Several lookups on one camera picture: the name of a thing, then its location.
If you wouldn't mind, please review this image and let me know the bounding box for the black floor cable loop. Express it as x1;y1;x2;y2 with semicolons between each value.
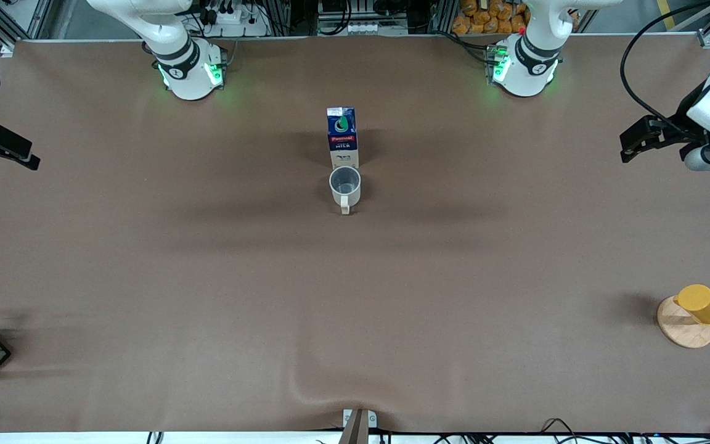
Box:
540;417;587;437

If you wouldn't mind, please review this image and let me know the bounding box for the white power strip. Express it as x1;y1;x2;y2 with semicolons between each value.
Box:
198;0;269;38

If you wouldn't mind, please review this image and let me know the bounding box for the round wooden mug stand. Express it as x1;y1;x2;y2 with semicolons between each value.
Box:
657;296;710;350

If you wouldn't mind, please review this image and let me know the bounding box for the yellow plastic cup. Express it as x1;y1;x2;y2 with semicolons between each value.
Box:
674;284;710;326

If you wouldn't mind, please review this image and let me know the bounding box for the white socket bar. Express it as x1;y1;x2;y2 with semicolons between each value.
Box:
318;18;409;36

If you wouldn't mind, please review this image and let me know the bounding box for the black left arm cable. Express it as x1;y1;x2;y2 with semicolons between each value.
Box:
619;0;710;127

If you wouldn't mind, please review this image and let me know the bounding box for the metal table clamp bracket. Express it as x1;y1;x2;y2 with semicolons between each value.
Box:
339;408;378;444

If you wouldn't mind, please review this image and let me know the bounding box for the blue milk carton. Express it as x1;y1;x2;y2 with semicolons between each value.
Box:
327;107;359;171

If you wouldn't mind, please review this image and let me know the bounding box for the bag of orange snacks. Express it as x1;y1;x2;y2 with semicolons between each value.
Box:
452;0;529;35

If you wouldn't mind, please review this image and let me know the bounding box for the brown table cloth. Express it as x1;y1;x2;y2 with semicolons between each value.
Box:
0;34;710;434

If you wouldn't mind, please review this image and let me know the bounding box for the grey mug with handle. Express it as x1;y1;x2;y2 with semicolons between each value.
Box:
329;166;362;215

